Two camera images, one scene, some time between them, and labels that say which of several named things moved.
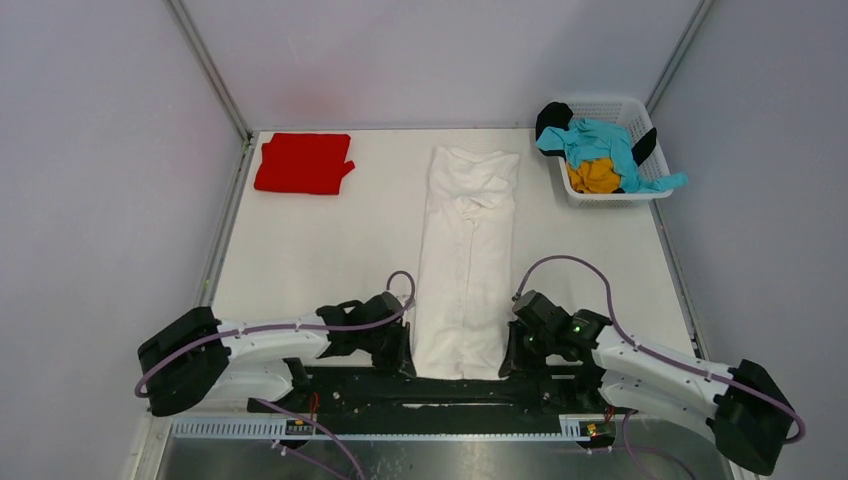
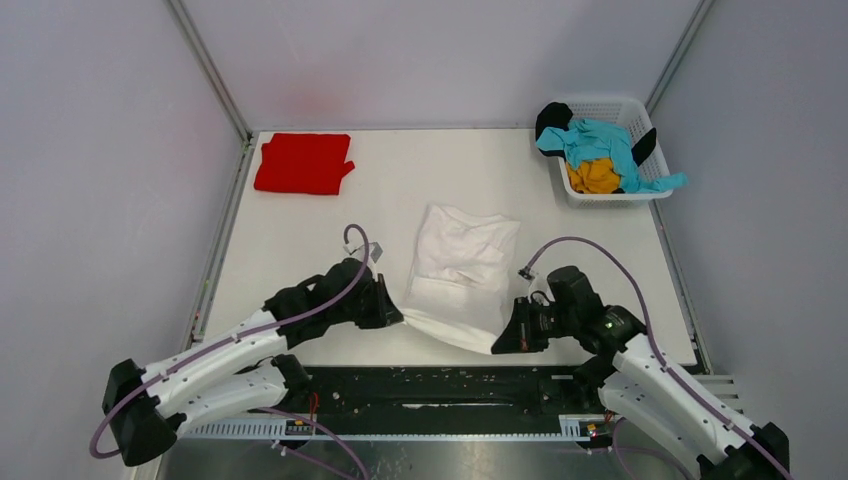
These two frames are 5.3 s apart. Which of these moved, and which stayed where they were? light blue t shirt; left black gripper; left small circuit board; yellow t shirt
Moved: left black gripper
Stayed: yellow t shirt; left small circuit board; light blue t shirt
